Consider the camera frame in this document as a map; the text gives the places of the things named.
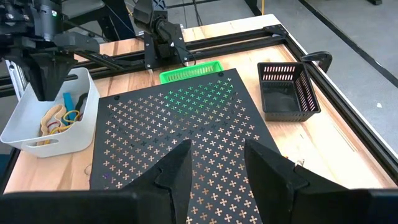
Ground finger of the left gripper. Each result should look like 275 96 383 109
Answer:
20 67 49 101
48 65 75 101

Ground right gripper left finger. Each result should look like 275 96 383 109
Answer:
123 139 193 224

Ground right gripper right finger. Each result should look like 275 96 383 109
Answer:
244 138 346 224

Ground wide black rubber band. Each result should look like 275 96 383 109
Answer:
74 92 90 113

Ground thin yellow rubber band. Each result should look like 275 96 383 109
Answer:
46 109 82 136

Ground rubber bands and coils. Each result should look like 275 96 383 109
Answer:
36 104 68 147

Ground white plastic bin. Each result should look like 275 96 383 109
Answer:
0 67 101 159

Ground black perforated metal riser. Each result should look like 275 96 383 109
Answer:
89 68 282 224

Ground black plastic basket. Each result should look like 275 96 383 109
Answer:
257 61 322 123

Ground green plastic basket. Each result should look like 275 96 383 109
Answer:
159 60 224 85

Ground black clamp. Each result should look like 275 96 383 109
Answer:
300 50 333 74

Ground left wrist camera housing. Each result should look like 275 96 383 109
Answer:
53 32 101 54

